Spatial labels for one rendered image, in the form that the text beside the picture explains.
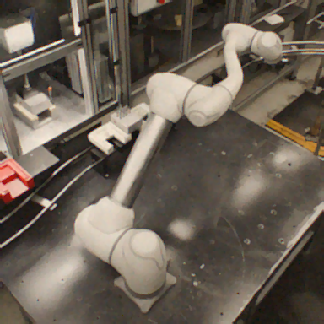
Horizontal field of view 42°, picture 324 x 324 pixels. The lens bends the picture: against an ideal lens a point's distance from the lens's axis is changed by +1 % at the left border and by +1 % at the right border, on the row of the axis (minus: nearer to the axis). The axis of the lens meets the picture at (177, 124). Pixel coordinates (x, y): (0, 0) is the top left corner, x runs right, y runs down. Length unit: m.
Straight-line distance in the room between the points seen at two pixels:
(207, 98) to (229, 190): 0.66
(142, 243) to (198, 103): 0.54
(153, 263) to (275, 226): 0.67
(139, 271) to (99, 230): 0.22
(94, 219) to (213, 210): 0.60
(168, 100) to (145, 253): 0.56
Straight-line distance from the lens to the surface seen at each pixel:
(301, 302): 2.59
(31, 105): 2.00
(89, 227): 1.64
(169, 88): 1.58
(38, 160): 1.90
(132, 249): 1.52
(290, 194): 2.11
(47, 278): 1.82
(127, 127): 1.98
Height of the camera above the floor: 2.22
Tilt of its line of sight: 41 degrees down
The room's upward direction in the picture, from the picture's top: 3 degrees clockwise
